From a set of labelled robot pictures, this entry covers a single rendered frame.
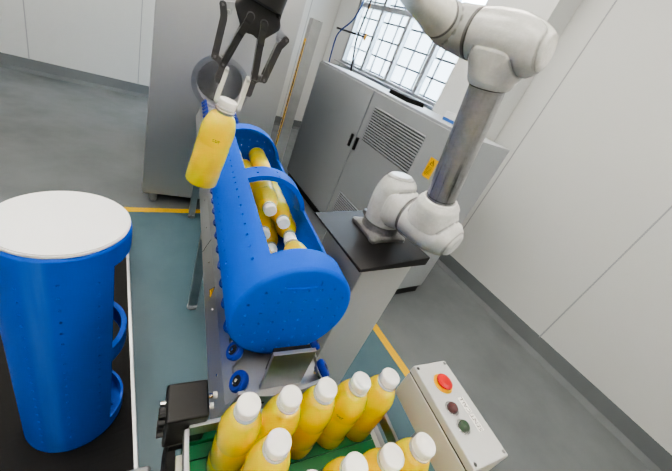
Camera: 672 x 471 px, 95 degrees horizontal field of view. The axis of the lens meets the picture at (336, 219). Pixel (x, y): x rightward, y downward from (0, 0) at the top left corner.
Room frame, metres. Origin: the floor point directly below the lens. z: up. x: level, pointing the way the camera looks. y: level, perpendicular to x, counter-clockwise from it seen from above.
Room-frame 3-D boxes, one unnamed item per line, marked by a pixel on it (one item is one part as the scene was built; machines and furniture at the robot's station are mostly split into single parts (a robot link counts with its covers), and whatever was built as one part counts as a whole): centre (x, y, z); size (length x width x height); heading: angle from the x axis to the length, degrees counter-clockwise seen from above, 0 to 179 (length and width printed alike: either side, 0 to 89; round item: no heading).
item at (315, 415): (0.37, -0.11, 0.99); 0.07 x 0.07 x 0.19
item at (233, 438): (0.29, 0.01, 0.99); 0.07 x 0.07 x 0.19
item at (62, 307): (0.56, 0.62, 0.59); 0.28 x 0.28 x 0.88
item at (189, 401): (0.31, 0.11, 0.95); 0.10 x 0.07 x 0.10; 123
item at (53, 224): (0.56, 0.62, 1.03); 0.28 x 0.28 x 0.01
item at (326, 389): (0.37, -0.11, 1.09); 0.04 x 0.04 x 0.02
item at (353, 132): (3.06, -0.06, 0.72); 2.15 x 0.54 x 1.45; 42
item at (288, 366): (0.46, -0.03, 0.99); 0.10 x 0.02 x 0.12; 123
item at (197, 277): (1.30, 0.61, 0.31); 0.06 x 0.06 x 0.63; 33
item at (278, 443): (0.26, -0.05, 1.09); 0.04 x 0.04 x 0.02
